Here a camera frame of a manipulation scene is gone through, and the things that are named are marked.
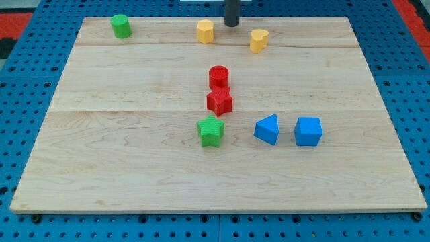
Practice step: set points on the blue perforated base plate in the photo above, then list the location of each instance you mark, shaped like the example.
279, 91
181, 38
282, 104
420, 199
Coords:
32, 71

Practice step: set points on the red star block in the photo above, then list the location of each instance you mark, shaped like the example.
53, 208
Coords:
219, 100

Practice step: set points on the green cylinder block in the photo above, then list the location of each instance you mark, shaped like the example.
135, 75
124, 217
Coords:
121, 26

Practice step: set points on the green star block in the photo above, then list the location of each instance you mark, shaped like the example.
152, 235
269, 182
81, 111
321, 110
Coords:
210, 130

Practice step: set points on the yellow hexagon block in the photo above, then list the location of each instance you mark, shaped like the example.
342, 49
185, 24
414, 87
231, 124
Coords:
205, 31

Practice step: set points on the light wooden board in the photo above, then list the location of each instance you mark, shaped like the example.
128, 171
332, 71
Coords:
120, 134

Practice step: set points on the blue cube block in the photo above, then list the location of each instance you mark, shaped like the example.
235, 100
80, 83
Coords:
308, 131

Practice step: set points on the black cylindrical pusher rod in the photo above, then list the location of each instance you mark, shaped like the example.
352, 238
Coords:
231, 12

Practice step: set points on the blue triangle block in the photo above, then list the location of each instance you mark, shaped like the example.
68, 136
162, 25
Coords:
267, 129

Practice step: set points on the yellow heart block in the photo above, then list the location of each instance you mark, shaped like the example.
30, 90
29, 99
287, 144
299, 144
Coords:
259, 40

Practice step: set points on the red cylinder block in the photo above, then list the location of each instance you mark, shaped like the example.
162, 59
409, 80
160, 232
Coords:
218, 76

